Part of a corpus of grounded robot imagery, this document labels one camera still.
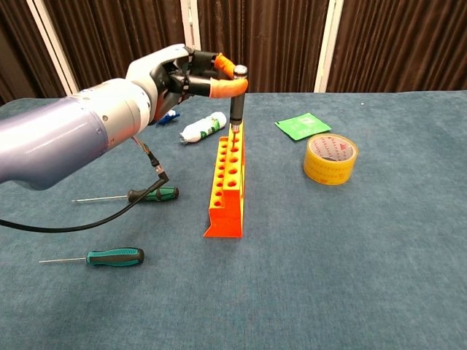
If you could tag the white frame post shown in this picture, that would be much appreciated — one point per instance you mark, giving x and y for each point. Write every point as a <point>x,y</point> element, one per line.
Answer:
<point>54,47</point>
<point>328,47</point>
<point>190,22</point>

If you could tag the brown pleated curtain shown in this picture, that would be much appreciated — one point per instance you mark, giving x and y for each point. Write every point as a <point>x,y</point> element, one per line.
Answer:
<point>401,43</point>
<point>273,36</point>
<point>18,47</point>
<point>116,33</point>

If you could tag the yellow packing tape roll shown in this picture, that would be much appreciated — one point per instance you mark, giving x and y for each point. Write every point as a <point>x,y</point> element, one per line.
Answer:
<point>324,171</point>

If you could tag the left lavender robot arm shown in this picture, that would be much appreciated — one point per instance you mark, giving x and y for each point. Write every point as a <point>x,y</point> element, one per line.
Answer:
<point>54,138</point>

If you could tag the blue-green carpet table mat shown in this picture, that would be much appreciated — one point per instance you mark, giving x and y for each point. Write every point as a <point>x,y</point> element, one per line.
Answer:
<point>328,255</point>

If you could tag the black metal precision screwdriver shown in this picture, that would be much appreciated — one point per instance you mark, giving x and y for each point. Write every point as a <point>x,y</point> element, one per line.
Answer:
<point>237,109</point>

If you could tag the green sachet packet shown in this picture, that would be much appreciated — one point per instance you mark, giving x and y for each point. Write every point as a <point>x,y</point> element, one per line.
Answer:
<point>303,125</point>

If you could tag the orange yellow rack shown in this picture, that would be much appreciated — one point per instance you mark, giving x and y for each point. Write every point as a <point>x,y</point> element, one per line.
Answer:
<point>223,218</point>

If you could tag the white small bottle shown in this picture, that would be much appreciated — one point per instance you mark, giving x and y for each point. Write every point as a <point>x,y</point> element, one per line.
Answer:
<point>200,129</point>

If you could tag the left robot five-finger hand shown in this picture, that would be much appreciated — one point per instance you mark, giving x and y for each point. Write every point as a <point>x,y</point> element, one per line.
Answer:
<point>157,69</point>

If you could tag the blue cookie packet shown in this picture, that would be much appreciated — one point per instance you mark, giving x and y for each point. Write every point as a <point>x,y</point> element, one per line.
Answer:
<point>169,117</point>

